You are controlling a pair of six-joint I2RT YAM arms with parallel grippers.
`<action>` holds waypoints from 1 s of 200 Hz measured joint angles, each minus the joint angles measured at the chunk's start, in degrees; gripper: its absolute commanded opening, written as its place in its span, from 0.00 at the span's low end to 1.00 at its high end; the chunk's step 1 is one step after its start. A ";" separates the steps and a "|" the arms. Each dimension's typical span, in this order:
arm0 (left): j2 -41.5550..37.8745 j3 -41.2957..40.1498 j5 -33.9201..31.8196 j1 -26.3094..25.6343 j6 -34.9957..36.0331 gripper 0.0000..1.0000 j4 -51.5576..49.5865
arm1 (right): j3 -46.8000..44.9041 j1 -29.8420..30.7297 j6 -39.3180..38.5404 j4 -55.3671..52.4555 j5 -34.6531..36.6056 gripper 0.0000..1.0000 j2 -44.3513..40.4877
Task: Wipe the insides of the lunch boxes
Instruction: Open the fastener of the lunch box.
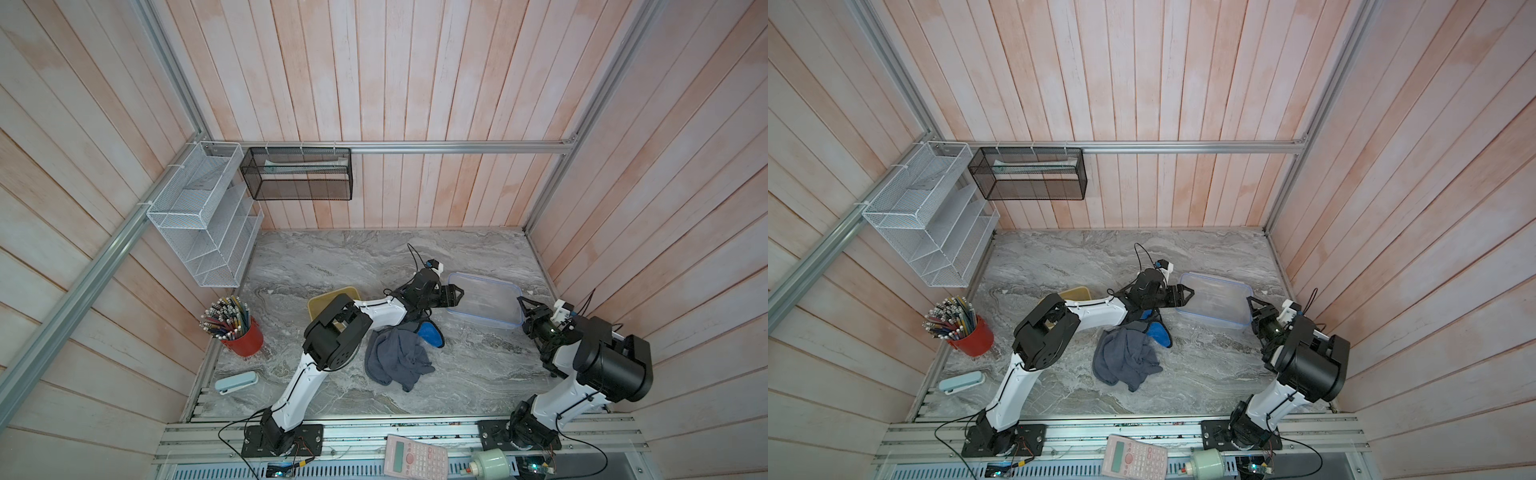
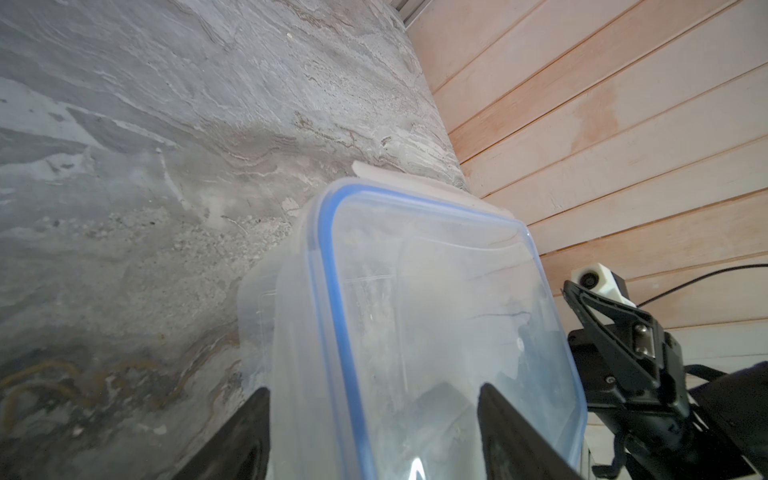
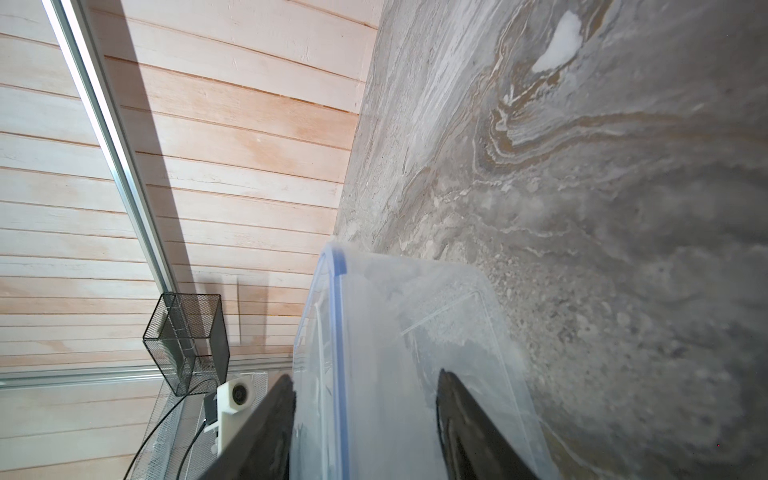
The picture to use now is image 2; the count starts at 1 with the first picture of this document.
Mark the clear lunch box blue rim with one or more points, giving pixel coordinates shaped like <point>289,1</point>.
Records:
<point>376,322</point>

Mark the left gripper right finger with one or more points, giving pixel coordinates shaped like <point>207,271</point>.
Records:
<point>512,448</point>

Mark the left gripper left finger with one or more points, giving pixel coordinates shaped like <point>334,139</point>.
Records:
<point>240,449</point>

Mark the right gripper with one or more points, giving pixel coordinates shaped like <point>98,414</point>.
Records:
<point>669,420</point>

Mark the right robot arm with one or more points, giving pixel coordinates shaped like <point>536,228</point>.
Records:
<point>670,420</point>

